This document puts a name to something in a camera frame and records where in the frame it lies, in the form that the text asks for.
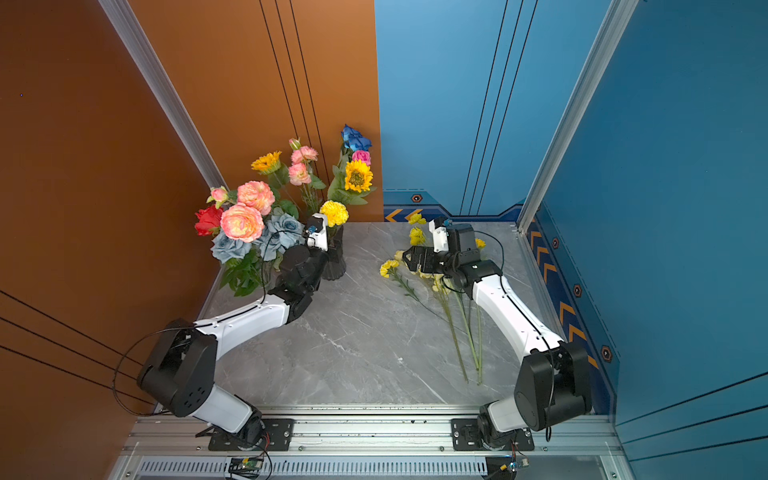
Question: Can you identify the background yellow poppy spray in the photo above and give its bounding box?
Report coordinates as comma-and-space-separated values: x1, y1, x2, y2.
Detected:
408, 212, 427, 246

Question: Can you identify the yellow rose spray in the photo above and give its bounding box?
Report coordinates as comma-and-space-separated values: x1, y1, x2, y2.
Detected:
393, 250, 469, 382

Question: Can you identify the background yellow carnation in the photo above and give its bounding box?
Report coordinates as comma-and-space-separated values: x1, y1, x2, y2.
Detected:
379, 259, 442, 319
320, 200, 349, 228

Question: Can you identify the background large sunflower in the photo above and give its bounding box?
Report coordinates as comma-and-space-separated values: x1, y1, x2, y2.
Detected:
344, 160, 373, 194

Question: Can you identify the background small orange sunflower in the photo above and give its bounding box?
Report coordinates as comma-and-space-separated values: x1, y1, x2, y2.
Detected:
251, 151, 283, 175

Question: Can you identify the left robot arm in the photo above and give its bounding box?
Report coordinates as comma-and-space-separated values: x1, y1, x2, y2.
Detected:
137, 245, 329, 450

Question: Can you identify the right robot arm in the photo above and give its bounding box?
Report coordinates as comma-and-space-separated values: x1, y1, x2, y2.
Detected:
402, 217, 593, 449

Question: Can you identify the dark ribbed vase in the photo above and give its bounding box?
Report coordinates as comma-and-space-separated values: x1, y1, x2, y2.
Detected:
322, 226, 347, 281

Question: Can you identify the background bouquet in dark vase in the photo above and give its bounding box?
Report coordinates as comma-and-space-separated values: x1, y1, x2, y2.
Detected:
206, 124, 376, 281

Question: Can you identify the grey blue roses bunch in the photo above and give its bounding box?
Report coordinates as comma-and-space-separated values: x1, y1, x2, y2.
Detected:
211, 203, 304, 297

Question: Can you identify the red rose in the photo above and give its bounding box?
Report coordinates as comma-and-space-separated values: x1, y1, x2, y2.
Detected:
194, 205, 223, 236

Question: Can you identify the right circuit board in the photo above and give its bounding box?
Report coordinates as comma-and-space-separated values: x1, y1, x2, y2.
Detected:
484, 457, 530, 480

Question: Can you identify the circuit board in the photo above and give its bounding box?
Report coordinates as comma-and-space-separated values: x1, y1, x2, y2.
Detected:
227, 457, 267, 479
484, 457, 530, 480

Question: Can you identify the left circuit board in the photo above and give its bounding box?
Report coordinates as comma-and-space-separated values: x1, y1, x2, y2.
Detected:
227, 457, 267, 479

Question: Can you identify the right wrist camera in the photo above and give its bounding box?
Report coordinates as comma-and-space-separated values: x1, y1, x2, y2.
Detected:
428, 217, 457, 253

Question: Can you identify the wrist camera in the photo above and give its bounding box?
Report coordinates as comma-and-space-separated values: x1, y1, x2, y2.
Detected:
304, 213, 328, 252
428, 217, 457, 253

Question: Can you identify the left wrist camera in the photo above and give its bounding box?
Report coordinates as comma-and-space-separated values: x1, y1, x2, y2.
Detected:
304, 213, 328, 252

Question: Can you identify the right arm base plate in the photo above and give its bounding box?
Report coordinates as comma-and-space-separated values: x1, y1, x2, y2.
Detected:
450, 416, 535, 452

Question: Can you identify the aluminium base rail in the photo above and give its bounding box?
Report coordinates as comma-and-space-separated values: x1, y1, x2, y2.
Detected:
110, 405, 633, 479

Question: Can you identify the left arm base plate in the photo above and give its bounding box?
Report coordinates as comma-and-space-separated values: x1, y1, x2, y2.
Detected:
207, 418, 295, 453

